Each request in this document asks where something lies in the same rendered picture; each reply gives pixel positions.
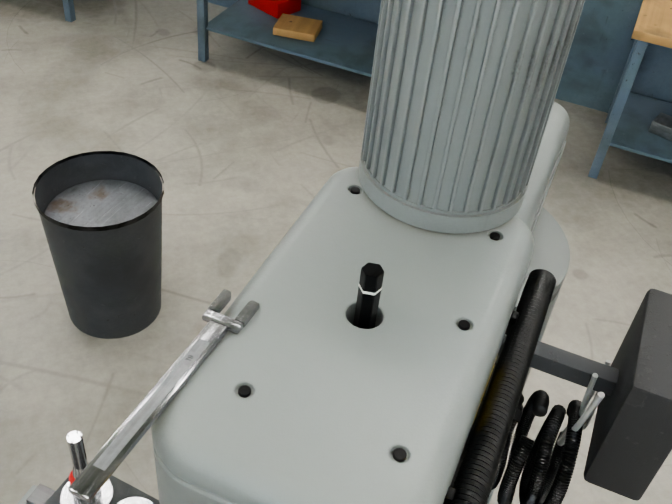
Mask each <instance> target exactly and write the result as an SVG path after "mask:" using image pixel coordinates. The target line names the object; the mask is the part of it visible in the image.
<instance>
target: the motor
mask: <svg viewBox="0 0 672 504"><path fill-rule="evenodd" d="M584 2H585V0H381V6H380V14H379V21H378V29H377V37H376V44H375V52H374V60H373V67H372V75H371V82H370V90H369V98H368V105H367V113H366V121H365V128H364V136H363V143H362V150H361V155H360V163H359V180H360V183H361V186H362V188H363V190H364V191H365V193H366V194H367V196H368V197H369V198H370V199H371V200H372V201H373V202H374V203H375V204H376V205H377V206H378V207H379V208H381V209H382V210H383V211H385V212H386V213H388V214H389V215H391V216H392V217H394V218H396V219H398V220H400V221H402V222H404V223H407V224H409V225H412V226H415V227H418V228H421V229H425V230H429V231H435V232H441V233H453V234H465V233H474V232H480V231H485V230H489V229H492V228H495V227H498V226H500V225H502V224H504V223H506V222H507V221H509V220H510V219H512V218H513V217H514V216H515V215H516V214H517V213H518V211H519V210H520V208H521V206H522V204H523V201H524V198H525V194H526V191H527V188H528V184H529V180H530V177H531V174H532V170H533V167H534V164H535V161H536V157H537V154H538V151H539V148H540V144H541V141H542V138H543V135H544V132H545V128H546V125H547V122H548V119H549V115H550V112H551V109H552V106H553V102H554V99H555V96H556V93H557V90H558V86H559V83H560V80H561V77H562V73H563V70H564V67H565V64H566V61H567V57H568V54H569V51H570V48H571V44H572V41H573V38H574V35H575V31H576V28H577V25H578V22H579V19H580V15H581V12H582V9H583V6H584Z"/></svg>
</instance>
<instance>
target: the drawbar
mask: <svg viewBox="0 0 672 504"><path fill-rule="evenodd" d="M383 277H384V270H383V269H382V267H381V265H380V264H375V263H370V262H369V263H367V264H366V265H364V266H363V267H362V268H361V274H360V281H359V284H360V286H361V288H362V290H363V291H366V292H371V293H376V292H377V291H378V290H379V289H381V288H382V283H383ZM380 294H381V291H379V292H378V293H377V294H376V295H375V296H374V295H369V294H363V293H362V291H361V289H360V287H359V288H358V295H357V301H356V308H355V315H354V321H353V325H354V326H356V327H358V328H362V329H372V328H375V322H376V317H377V311H378V305H379V300H380Z"/></svg>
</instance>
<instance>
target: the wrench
mask: <svg viewBox="0 0 672 504"><path fill-rule="evenodd" d="M230 300H231V291H228V290H226V289H223V291H222V292H221V293H220V294H219V295H218V296H217V298H216V299H215V300H214V301H213V302H212V303H211V304H210V306H209V307H208V309H207V310H206V312H205V313H204V314H203V315H202V320H203V321H206V322H208V323H207V325H206V326H205V327H204V328H203V329H202V330H201V332H200V333H199V334H198V335H197V336H196V338H195V339H194V340H193V341H192V342H191V343H190V345H189V346H188V347H187V348H186V349H185V350H184V352H183V353H182V354H181V355H180V356H179V358H178V359H177V360H176V361H175V362H174V363H173V365H172V366H171V367H170V368H169V369H168V371H167V372H166V373H165V374H164V375H163V376H162V378H161V379H160V380H159V381H158V382H157V384H156V385H155V386H154V387H153V388H152V389H151V391H150V392H149V393H148V394H147V395H146V397H145V398H144V399H143V400H142V401H141V402H140V404H139V405H138V406H137V407H136V408H135V410H134V411H133V412H132V413H131V414H130V415H129V417H128V418H127V419H126V420H125V421H124V423H123V424H122V425H121V426H120V427H119V428H118V430H117V431H116V432H115V433H114V434H113V436H112V437H111V438H110V439H109V440H108V441H107V443H106V444H105V445H104V446H103V447H102V449H101V450H100V451H99V452H98V453H97V454H96V456H95V457H94V458H93V459H92V460H91V462H90V463H89V464H88V465H87V466H86V467H85V469H84V470H83V471H82V472H81V473H80V474H79V476H78V477H77V478H76V479H75V480H74V482H73V483H72V484H71V485H70V486H69V488H68V491H69V493H71V494H73V495H75V496H76V497H78V498H80V499H82V500H84V501H86V502H90V501H91V500H92V499H93V498H94V496H95V495H96V494H97V493H98V492H99V490H100V489H101V488H102V487H103V485H104V484H105V483H106V482H107V480H108V479H109V478H110V477H111V475H112V474H113V473H114V472H115V470H116V469H117V468H118V467H119V466H120V464H121V463H122V462H123V461H124V459H125V458H126V457H127V456H128V454H129V453H130V452H131V451H132V449H133V448H134V447H135V446H136V444H137V443H138V442H139V441H140V440H141V438H142V437H143V436H144V435H145V433H146V432H147V431H148V430H149V428H150V427H151V426H152V425H153V423H154V422H155V421H156V420H157V419H158V417H159V416H160V415H161V414H162V412H163V411H164V410H165V409H166V407H167V406H168V405H169V404H170V402H171V401H172V400H173V399H174V397H175V396H176V395H177V394H178V393H179V391H180V390H181V389H182V388H183V386H184V385H185V384H186V383H187V381H188V380H189V379H190V378H191V376H192V375H193V374H194V373H195V372H196V370H197V369H198V368H199V367H200V365H201V364H202V363H203V362H204V360H205V359H206V358H207V357H208V355H209V354H210V353H211V352H212V350H213V349H214V348H215V347H216V346H217V344H218V343H219V342H220V341H221V339H222V338H223V337H224V336H225V334H226V333H227V331H229V332H232V333H234V334H238V333H239V332H240V331H241V329H242V328H243V327H245V326H246V324H247V323H248V322H249V321H250V319H251V318H252V317H253V316H254V314H255V313H256V312H257V311H258V309H259V303H258V302H255V301H253V300H252V301H249V302H248V303H247V304H246V306H245V307H244V308H243V309H242V310H241V312H240V313H239V314H238V315H237V317H236V318H235V319H232V318H230V317H227V316H225V315H223V314H220V312H221V311H222V310H223V309H224V308H225V306H226V305H227V304H228V303H229V302H230Z"/></svg>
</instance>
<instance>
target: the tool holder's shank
mask: <svg viewBox="0 0 672 504"><path fill-rule="evenodd" d="M67 443H68V447H69V451H70V455H71V460H72V464H73V472H72V474H73V477H74V478H75V479H76V478H77V477H78V476H79V474H80V473H81V472H82V471H83V470H84V469H85V467H86V466H87V465H88V464H89V463H88V461H87V456H86V452H85V447H84V442H83V438H82V434H81V432H79V431H72V432H70V433H69V434H68V435H67Z"/></svg>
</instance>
